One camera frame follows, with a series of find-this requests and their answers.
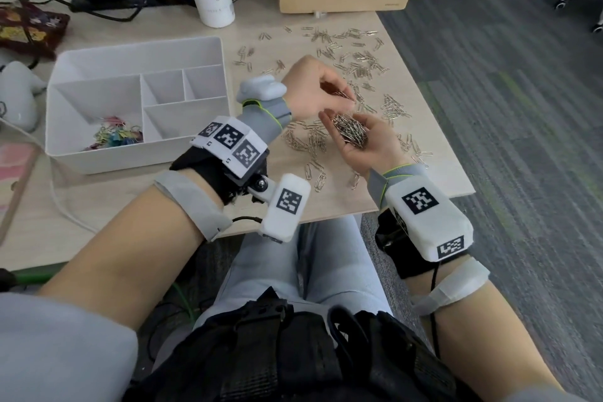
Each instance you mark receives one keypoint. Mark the grey knit wristband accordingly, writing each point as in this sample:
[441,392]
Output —
[377,185]
[271,119]

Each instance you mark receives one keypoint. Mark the dark patterned snack bag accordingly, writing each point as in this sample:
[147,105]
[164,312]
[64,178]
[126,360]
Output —
[33,27]

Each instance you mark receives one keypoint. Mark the person's right forearm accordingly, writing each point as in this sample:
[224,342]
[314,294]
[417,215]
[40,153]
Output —
[490,345]

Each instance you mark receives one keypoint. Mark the pile of silver paper clips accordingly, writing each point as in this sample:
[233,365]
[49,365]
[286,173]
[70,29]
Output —
[306,140]

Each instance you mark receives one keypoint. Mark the black waist harness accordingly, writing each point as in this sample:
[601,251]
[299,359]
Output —
[292,359]

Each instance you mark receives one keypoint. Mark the grey shirt sleeve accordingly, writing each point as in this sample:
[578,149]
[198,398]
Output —
[61,350]
[542,394]

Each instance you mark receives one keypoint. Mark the person's right hand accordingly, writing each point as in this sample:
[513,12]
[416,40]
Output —
[381,147]

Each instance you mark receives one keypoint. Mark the colourful binder clips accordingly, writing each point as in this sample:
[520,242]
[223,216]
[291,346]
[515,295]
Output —
[118,135]

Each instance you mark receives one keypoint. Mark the white compartment organizer tray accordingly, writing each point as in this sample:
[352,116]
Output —
[118,58]

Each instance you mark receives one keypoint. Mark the person's left hand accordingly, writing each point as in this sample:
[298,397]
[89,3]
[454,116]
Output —
[311,91]

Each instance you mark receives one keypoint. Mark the white hand tracker puck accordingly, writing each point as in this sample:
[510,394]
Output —
[261,88]

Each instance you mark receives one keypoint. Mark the white rounded figurine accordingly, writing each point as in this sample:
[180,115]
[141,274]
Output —
[19,95]

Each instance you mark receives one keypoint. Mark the pink phone case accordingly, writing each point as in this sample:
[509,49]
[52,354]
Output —
[14,171]

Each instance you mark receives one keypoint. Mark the person's left forearm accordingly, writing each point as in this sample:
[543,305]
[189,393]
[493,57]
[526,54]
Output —
[122,255]

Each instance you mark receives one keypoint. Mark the person's legs in jeans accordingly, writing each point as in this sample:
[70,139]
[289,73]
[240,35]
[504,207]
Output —
[330,265]

